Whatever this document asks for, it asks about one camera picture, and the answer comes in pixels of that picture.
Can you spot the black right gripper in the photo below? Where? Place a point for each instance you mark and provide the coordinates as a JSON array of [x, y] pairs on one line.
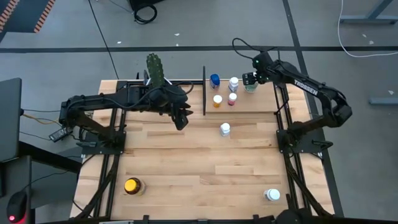
[[264, 67]]

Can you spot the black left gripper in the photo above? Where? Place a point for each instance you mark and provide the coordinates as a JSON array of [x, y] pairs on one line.
[[169, 99]]

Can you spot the small white medicine bottle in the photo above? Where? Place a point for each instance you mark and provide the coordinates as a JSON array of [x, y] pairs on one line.
[[233, 82]]

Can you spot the pink bottle white cap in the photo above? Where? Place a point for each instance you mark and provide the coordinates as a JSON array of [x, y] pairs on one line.
[[232, 97]]

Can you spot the blue medicine bottle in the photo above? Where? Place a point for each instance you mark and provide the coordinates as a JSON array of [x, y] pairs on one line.
[[214, 81]]

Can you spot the orange bottle white cap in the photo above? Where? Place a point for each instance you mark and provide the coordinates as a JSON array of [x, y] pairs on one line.
[[217, 100]]

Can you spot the white bottle blue label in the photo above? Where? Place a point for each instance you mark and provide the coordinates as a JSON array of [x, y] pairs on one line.
[[224, 127]]

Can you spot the amber bottle yellow cap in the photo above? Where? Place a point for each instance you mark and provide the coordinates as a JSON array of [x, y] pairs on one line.
[[132, 185]]

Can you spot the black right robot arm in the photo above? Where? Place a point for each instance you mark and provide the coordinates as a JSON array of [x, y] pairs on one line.
[[339, 112]]

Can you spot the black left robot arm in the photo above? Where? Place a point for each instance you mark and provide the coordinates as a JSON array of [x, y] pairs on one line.
[[93, 101]]

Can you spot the wooden shelf board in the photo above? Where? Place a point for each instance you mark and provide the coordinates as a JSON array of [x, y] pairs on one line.
[[258, 104]]

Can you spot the green cactus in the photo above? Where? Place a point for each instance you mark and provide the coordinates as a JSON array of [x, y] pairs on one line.
[[155, 70]]

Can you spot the black box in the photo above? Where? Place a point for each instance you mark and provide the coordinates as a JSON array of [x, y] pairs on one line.
[[140, 3]]

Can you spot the black power adapter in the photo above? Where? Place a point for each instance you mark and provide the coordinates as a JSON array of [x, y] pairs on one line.
[[59, 133]]

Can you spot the grey metal table leg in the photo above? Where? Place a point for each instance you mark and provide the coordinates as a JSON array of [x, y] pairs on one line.
[[367, 19]]

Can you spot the grey metal bar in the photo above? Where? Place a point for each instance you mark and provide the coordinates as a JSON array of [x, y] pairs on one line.
[[385, 101]]

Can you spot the black desk beam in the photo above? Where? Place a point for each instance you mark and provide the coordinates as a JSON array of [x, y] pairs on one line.
[[46, 155]]

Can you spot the dark grey side desk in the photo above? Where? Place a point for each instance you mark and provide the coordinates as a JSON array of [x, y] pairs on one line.
[[9, 118]]

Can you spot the hazard striped ramp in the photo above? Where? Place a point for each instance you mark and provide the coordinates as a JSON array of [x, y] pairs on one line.
[[25, 15]]

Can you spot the black computer mouse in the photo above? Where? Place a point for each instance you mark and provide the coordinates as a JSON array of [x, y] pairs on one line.
[[17, 205]]

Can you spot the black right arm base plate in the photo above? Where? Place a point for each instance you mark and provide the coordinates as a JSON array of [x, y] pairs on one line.
[[311, 144]]

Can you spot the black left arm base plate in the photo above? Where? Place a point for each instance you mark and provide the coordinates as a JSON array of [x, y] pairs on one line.
[[93, 150]]

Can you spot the black table frame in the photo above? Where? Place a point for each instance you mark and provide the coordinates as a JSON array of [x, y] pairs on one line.
[[109, 199]]

